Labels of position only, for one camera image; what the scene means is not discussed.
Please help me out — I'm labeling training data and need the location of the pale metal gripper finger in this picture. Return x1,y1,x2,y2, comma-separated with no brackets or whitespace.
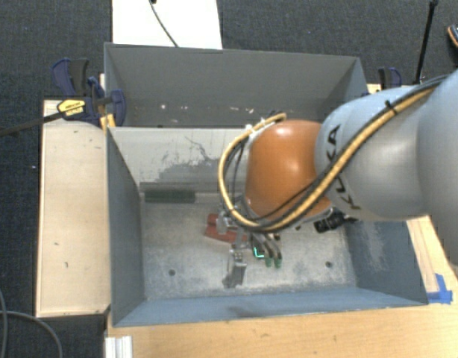
232,249,248,287
222,249,236,289

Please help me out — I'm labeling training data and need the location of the grey metal bin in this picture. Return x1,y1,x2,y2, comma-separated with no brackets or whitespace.
103,42,430,328

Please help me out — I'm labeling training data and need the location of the pale wood board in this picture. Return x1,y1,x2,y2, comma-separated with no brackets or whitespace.
34,99,112,318

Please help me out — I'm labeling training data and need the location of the red-brown flat block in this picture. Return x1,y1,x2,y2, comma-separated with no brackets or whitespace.
204,213,249,244

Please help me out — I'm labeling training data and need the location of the black cylinder on white bracket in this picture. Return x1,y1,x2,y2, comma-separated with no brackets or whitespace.
313,207,359,234

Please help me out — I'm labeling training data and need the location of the dark green flat block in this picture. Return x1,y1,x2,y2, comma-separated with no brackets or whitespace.
144,187,197,204

